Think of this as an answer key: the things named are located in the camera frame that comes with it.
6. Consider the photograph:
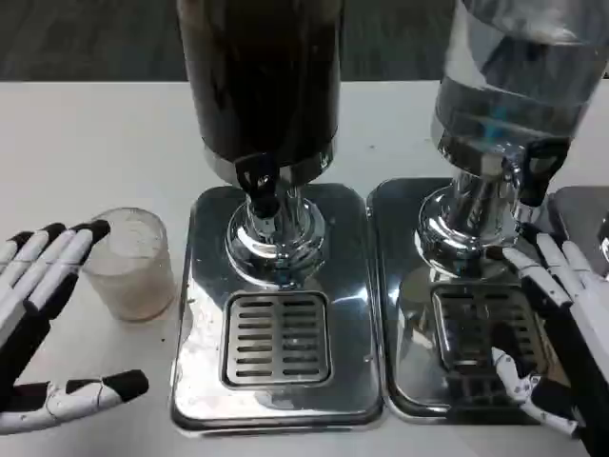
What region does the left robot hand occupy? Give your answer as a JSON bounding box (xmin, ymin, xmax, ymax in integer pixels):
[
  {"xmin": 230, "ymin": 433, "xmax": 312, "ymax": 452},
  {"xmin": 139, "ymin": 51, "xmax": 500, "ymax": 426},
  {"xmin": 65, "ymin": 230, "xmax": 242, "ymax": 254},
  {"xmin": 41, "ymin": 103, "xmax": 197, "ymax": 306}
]
[{"xmin": 0, "ymin": 220, "xmax": 150, "ymax": 435}]

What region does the black dispenser tap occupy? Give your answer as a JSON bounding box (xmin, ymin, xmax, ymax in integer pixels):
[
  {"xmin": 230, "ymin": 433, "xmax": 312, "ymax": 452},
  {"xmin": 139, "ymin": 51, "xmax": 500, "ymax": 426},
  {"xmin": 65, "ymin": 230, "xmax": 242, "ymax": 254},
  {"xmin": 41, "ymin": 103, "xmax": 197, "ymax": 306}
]
[
  {"xmin": 513, "ymin": 137, "xmax": 571, "ymax": 225},
  {"xmin": 232, "ymin": 154, "xmax": 282, "ymax": 216}
]

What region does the dark drink dispenser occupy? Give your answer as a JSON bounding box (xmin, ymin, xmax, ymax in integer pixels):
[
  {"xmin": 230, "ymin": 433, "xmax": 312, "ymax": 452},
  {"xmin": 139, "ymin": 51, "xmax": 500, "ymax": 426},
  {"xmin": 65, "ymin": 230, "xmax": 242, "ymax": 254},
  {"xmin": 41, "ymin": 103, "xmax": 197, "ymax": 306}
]
[{"xmin": 176, "ymin": 0, "xmax": 346, "ymax": 289}]

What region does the clear water dispenser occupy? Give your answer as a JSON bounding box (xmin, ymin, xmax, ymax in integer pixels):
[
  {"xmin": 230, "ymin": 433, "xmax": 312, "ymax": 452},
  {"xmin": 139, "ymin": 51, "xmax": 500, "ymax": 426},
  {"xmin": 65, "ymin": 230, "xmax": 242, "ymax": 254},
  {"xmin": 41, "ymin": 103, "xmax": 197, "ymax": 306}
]
[{"xmin": 416, "ymin": 0, "xmax": 609, "ymax": 282}]

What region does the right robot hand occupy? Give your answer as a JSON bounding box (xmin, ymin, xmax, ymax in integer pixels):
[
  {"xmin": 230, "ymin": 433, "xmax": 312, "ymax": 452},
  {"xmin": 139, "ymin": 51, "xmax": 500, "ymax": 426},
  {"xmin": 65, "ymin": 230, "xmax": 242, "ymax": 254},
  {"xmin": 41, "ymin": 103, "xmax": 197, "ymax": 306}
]
[{"xmin": 491, "ymin": 231, "xmax": 609, "ymax": 457}]

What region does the clear ribbed glass cup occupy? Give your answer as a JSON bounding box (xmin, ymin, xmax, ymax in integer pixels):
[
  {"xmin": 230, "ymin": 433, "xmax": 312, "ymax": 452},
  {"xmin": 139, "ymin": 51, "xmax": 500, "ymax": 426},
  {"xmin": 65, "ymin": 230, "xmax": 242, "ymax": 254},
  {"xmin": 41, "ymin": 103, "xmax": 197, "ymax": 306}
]
[{"xmin": 83, "ymin": 207, "xmax": 180, "ymax": 321}]

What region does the steel drip grid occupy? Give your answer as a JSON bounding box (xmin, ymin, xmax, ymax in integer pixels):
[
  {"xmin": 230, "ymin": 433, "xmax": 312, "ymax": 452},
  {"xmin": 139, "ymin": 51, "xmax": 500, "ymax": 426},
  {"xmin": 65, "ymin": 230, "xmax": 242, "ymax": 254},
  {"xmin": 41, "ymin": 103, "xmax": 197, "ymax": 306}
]
[
  {"xmin": 430, "ymin": 285, "xmax": 548, "ymax": 377},
  {"xmin": 219, "ymin": 290, "xmax": 333, "ymax": 389}
]

